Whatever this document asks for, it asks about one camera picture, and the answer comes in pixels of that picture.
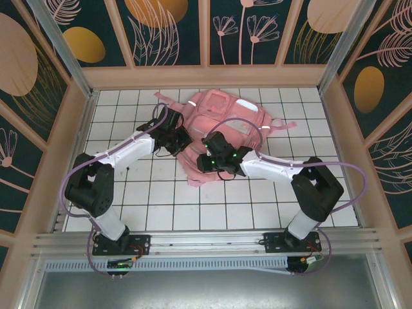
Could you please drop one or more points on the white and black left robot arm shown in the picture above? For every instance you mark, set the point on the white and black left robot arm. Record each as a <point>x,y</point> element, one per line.
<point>128,151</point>

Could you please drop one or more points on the small controller circuit board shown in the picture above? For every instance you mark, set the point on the small controller circuit board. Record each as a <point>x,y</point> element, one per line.
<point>309,260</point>
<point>120,264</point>

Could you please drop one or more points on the aluminium frame post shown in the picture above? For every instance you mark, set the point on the aluminium frame post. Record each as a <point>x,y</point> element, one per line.
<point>343,45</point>
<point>66,51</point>

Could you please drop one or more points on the grey metal panel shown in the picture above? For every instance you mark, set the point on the grey metal panel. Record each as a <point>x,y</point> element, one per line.
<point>206,289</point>

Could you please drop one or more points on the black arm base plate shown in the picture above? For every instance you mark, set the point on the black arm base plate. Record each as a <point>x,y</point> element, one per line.
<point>272,244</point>
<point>141,241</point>

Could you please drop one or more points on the pink backpack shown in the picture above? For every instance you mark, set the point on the pink backpack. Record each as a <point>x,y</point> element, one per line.
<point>222,109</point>

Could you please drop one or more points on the aluminium table side rail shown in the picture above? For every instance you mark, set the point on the aluminium table side rail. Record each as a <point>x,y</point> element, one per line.
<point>328,106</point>
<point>83,128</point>

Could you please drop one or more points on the aluminium mounting rail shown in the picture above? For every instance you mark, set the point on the aluminium mounting rail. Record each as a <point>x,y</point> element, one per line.
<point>206,243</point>

